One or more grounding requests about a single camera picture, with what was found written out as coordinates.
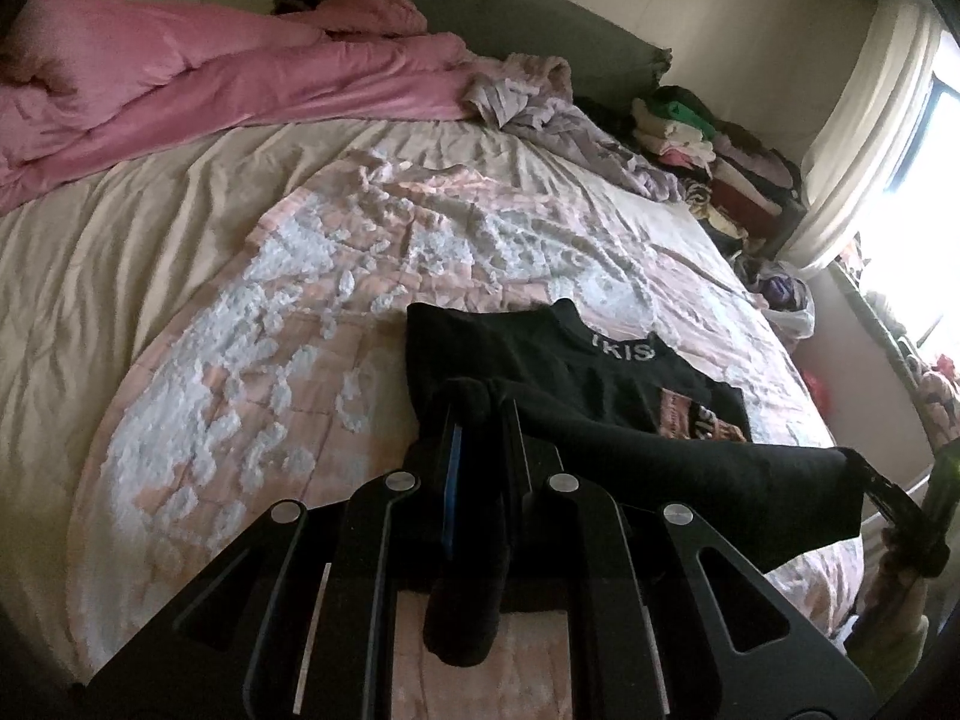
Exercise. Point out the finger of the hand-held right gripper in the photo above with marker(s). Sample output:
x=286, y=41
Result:
x=892, y=495

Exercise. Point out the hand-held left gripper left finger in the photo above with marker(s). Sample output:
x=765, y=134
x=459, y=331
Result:
x=450, y=495

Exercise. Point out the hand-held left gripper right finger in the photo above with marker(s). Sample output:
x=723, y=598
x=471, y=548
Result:
x=516, y=480

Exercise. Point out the black long-sleeve shirt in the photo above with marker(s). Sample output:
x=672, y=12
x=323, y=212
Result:
x=600, y=405

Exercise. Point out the pile of folded clothes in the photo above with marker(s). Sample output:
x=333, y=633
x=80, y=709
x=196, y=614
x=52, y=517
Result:
x=727, y=165

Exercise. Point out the red object on floor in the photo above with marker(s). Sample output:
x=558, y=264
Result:
x=819, y=390

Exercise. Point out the pink and white patterned blanket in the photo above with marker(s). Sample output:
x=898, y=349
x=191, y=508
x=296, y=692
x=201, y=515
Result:
x=315, y=330

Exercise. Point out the white plastic bag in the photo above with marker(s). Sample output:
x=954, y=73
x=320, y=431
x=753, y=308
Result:
x=787, y=304

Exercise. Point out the window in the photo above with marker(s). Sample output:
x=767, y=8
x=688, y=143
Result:
x=926, y=240

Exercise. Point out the white curtain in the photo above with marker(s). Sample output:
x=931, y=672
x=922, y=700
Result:
x=862, y=142

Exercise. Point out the lilac crumpled garment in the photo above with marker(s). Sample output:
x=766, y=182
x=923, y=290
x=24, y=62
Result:
x=570, y=127

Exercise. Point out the bed with white sheet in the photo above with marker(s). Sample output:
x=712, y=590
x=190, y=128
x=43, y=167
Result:
x=112, y=240

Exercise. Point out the grey-green headboard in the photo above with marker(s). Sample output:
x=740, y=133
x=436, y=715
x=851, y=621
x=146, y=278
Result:
x=510, y=22

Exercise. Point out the pink duvet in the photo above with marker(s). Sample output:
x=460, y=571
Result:
x=187, y=82

